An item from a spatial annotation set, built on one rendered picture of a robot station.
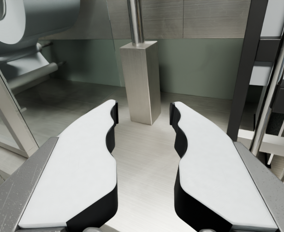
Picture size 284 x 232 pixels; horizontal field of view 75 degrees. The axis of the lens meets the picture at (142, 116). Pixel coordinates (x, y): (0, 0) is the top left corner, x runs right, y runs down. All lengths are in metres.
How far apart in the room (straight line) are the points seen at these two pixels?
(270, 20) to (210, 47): 0.47
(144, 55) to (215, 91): 0.39
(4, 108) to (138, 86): 0.38
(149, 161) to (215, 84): 0.45
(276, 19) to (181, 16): 0.50
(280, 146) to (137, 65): 0.41
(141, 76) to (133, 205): 0.36
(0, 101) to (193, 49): 0.66
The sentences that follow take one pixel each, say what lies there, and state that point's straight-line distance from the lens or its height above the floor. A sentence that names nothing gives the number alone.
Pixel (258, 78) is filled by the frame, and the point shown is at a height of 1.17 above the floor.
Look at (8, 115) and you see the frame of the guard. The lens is 0.62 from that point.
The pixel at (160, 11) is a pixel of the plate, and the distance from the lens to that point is 0.81.
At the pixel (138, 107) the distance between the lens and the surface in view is 0.65.
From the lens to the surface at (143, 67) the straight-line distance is 0.58.
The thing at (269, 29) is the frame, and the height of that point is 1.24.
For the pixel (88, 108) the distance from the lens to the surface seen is 0.82.
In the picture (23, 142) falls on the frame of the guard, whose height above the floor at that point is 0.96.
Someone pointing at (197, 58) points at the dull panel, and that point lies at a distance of 0.80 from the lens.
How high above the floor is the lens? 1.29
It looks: 33 degrees down
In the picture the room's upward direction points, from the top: 7 degrees counter-clockwise
